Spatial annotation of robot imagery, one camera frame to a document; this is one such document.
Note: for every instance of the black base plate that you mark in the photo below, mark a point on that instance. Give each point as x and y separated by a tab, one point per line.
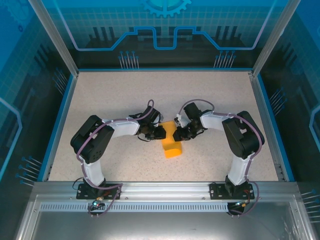
216	191
82	192

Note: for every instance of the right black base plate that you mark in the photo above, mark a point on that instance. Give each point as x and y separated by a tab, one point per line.
216	191

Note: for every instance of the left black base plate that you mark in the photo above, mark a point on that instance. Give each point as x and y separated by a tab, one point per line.
82	192

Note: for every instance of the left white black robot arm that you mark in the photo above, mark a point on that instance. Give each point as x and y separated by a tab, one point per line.
90	140

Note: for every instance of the orange cloth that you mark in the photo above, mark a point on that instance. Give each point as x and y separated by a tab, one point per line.
172	150

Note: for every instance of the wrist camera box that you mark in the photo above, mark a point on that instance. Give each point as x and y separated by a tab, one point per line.
178	120
161	118

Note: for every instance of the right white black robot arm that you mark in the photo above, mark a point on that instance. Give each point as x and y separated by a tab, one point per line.
243	135

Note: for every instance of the aluminium side rail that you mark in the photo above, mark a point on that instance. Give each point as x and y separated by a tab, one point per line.
265	120

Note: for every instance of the steel sheet shelf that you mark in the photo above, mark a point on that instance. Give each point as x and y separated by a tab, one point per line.
160	225

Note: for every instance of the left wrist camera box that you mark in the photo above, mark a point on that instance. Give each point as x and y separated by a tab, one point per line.
161	118

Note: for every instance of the aluminium mounting rail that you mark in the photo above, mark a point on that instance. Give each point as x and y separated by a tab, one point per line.
162	190

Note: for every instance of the aluminium frame post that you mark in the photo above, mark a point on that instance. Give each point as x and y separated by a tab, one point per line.
57	42
270	42

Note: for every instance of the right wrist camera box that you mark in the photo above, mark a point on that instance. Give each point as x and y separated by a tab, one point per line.
178	120

